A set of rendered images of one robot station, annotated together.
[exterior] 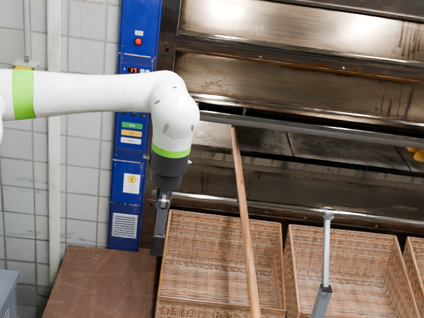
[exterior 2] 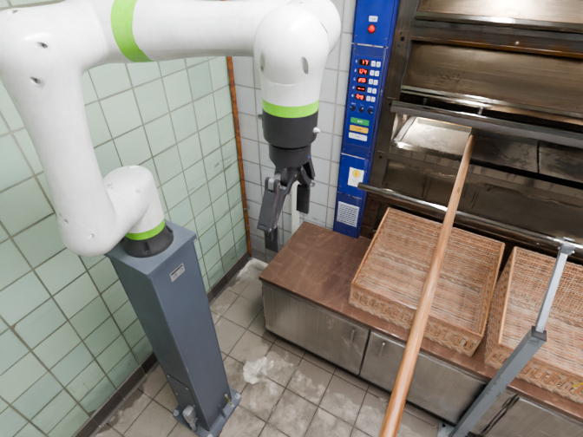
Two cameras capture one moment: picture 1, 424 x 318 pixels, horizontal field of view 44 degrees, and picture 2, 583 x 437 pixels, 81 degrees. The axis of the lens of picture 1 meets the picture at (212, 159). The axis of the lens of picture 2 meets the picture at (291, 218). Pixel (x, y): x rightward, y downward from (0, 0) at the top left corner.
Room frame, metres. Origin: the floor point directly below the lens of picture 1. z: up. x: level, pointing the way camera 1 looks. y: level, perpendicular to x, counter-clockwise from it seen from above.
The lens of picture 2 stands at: (0.65, -0.20, 1.93)
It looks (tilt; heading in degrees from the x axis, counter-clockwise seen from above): 39 degrees down; 34
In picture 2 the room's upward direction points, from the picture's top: straight up
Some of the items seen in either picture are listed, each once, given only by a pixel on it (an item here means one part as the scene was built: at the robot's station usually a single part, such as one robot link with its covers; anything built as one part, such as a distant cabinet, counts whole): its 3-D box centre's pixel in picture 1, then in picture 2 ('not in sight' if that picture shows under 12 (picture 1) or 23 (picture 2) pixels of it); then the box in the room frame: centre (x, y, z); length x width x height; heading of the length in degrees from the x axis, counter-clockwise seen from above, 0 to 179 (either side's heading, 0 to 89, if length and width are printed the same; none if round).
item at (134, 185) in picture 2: not in sight; (132, 203); (1.05, 0.60, 1.36); 0.16 x 0.13 x 0.19; 20
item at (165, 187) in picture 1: (165, 184); (289, 160); (1.10, 0.10, 1.62); 0.08 x 0.07 x 0.09; 6
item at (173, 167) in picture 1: (167, 158); (288, 122); (1.10, 0.11, 1.69); 0.12 x 0.09 x 0.06; 96
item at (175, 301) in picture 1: (221, 269); (424, 273); (1.90, -0.12, 0.72); 0.56 x 0.49 x 0.28; 94
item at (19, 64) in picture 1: (26, 73); not in sight; (2.04, 0.82, 1.46); 0.10 x 0.07 x 0.10; 95
